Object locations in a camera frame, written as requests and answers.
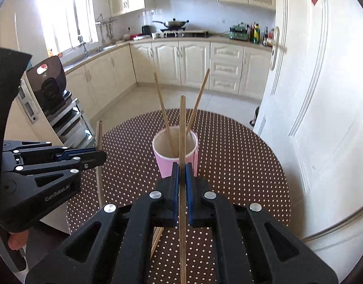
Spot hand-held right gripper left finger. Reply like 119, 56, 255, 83
25, 163, 180, 284

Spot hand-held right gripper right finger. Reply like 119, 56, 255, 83
185, 164, 339, 284

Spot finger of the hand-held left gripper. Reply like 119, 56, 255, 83
15, 150, 107, 176
4, 140, 98, 158

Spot pink cup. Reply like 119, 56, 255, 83
152, 128, 199, 179

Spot thin wooden chopstick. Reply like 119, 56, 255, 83
150, 227, 164, 259
186, 69, 211, 133
178, 95, 188, 284
153, 72, 176, 157
95, 120, 104, 206

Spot person's left hand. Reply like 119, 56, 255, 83
7, 230, 29, 250

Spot metal storage rack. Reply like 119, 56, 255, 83
50, 93, 93, 150

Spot round polka-dot table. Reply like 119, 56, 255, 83
66, 108, 291, 284

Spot metal lock strike plate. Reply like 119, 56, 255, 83
18, 86, 40, 123

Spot black air fryer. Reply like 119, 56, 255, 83
25, 56, 72, 110

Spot metal faucet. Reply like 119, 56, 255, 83
78, 35, 89, 55

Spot cream lower kitchen cabinets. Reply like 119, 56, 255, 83
61, 40, 272, 116

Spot kitchen window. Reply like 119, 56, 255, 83
36, 0, 99, 57

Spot gas stove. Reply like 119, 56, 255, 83
161, 29, 210, 38

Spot white door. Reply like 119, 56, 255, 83
253, 0, 363, 243

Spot black wok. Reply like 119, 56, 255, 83
153, 18, 189, 30

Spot green electric cooker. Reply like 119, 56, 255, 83
229, 22, 250, 40

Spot hanging utensil rail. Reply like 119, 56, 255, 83
95, 14, 117, 43

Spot white door handle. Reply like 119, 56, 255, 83
270, 27, 287, 71

